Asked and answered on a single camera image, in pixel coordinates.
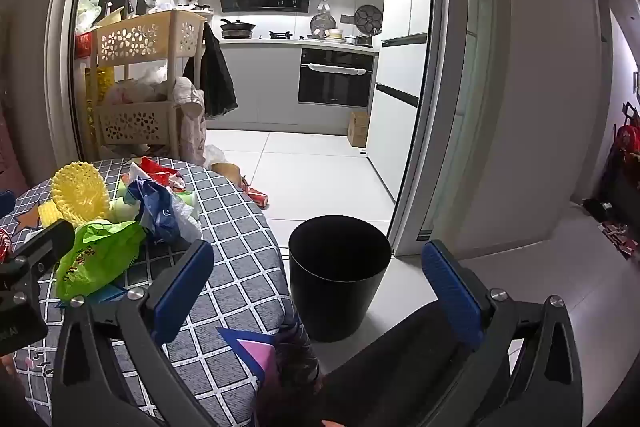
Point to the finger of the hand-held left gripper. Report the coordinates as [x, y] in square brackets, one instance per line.
[47, 241]

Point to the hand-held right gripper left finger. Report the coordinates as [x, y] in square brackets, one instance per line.
[184, 287]

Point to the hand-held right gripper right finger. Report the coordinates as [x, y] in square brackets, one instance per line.
[450, 297]

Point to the yellow foam fruit net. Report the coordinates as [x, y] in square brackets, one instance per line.
[49, 213]
[80, 192]

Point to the green plastic bag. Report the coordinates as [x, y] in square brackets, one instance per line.
[95, 257]

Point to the blue white plastic bag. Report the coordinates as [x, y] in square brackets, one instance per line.
[160, 212]

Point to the light green plastic cup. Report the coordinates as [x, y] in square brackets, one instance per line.
[189, 204]

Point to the person's black trouser leg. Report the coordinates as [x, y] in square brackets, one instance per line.
[400, 372]

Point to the pink blue paper box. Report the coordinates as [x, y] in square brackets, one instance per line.
[252, 357]

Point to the black trash bin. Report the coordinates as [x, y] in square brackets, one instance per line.
[337, 277]

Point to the small red packet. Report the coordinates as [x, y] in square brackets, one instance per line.
[257, 196]

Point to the red snack packet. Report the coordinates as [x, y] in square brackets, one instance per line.
[160, 172]

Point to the brown paper bag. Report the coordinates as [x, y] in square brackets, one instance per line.
[227, 172]

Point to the yellow packet in trolley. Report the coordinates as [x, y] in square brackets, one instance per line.
[97, 102]

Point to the white floral cloth bag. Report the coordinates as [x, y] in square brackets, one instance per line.
[192, 122]

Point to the white plastic bags in trolley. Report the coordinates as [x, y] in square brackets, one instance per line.
[140, 84]

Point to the white refrigerator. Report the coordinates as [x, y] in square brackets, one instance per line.
[400, 117]

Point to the cardboard box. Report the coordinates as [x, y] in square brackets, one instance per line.
[358, 129]

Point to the black hanging cloth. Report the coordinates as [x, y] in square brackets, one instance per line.
[215, 77]

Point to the white kitchen base cabinet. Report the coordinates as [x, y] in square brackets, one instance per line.
[270, 87]

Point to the wooden shelf rack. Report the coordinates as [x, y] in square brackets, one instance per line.
[145, 39]

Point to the red bag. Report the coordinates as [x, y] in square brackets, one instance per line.
[627, 137]

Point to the black built-in oven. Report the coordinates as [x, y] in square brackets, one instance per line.
[335, 77]

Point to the black wok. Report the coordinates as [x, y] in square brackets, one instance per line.
[237, 28]

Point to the gas stove burner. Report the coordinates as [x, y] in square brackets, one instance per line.
[281, 35]

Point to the stack of dishes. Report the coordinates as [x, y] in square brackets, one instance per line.
[335, 35]

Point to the round metal steamer rack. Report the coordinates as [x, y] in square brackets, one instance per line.
[368, 20]

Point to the glass pot lid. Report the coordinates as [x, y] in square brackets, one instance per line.
[322, 19]

